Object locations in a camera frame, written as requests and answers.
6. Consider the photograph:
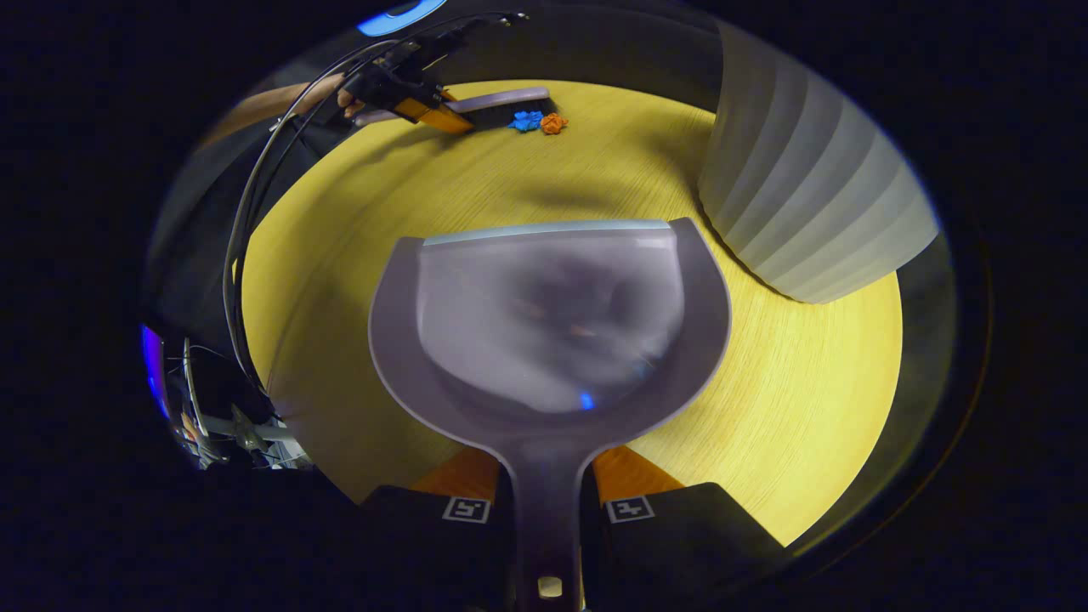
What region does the pink dustpan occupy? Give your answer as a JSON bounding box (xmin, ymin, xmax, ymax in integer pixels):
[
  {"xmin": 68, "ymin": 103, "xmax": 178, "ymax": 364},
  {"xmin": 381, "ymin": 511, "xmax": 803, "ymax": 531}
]
[{"xmin": 367, "ymin": 218, "xmax": 734, "ymax": 612}]

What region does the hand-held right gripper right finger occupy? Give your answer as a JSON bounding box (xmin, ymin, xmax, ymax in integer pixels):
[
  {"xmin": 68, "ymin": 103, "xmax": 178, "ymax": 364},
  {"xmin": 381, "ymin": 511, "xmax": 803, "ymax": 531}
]
[{"xmin": 581, "ymin": 445, "xmax": 791, "ymax": 612}]

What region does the grey metal stand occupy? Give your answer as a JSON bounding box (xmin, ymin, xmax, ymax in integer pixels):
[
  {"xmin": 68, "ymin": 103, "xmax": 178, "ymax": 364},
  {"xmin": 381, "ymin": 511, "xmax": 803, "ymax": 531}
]
[{"xmin": 166, "ymin": 336, "xmax": 311, "ymax": 473}]

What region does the white ribbed garbage bin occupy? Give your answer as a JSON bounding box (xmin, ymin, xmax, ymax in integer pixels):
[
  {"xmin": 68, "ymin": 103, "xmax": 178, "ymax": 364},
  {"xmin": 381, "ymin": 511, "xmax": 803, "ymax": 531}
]
[{"xmin": 697, "ymin": 21, "xmax": 943, "ymax": 305}]

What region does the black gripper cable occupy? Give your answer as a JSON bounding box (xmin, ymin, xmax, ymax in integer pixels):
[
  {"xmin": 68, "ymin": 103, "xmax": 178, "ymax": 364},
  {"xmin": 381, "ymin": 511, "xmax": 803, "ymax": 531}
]
[{"xmin": 223, "ymin": 10, "xmax": 530, "ymax": 400}]

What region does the small pink broom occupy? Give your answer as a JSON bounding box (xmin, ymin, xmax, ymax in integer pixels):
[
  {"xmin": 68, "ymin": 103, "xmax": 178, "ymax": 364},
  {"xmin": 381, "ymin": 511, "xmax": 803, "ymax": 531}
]
[{"xmin": 353, "ymin": 86, "xmax": 558, "ymax": 130}]

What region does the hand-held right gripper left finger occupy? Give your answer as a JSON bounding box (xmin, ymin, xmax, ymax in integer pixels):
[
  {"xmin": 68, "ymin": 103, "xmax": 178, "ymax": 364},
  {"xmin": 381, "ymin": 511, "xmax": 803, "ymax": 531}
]
[{"xmin": 357, "ymin": 446, "xmax": 515, "ymax": 612}]

